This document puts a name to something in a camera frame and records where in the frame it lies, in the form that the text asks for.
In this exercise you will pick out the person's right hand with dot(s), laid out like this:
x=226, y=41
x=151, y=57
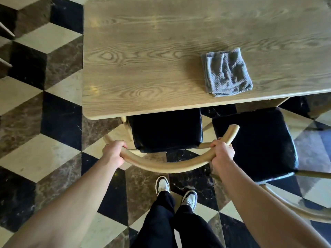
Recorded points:
x=221, y=154

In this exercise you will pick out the person's left hand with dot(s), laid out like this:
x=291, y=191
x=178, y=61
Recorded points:
x=111, y=153

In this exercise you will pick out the person's left fingers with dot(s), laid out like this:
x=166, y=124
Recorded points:
x=121, y=145

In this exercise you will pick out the person's right fingers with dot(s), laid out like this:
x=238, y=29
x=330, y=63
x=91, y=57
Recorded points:
x=215, y=145

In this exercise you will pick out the wooden chair with black seat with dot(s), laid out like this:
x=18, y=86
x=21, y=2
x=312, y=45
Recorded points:
x=258, y=144
x=165, y=131

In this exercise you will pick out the person's right forearm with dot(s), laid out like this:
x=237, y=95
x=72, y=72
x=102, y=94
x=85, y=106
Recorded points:
x=263, y=204

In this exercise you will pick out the person's left forearm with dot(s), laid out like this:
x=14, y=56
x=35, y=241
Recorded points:
x=64, y=206

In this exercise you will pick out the person's left black-white shoe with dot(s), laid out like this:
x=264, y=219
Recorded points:
x=162, y=185

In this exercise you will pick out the person's black-white shoe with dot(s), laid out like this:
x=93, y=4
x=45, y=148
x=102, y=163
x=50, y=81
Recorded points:
x=190, y=198
x=162, y=185

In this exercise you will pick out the person's right black-white shoe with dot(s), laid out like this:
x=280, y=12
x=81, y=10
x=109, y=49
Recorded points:
x=190, y=198

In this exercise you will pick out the grey folded cloth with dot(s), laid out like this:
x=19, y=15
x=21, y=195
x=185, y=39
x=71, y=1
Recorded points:
x=226, y=72

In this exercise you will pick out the person's black trousers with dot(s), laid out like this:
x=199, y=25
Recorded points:
x=173, y=224

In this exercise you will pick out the wooden table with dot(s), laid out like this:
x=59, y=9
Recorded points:
x=181, y=56

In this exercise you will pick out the wooden furniture legs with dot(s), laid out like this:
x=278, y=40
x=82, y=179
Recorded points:
x=5, y=46

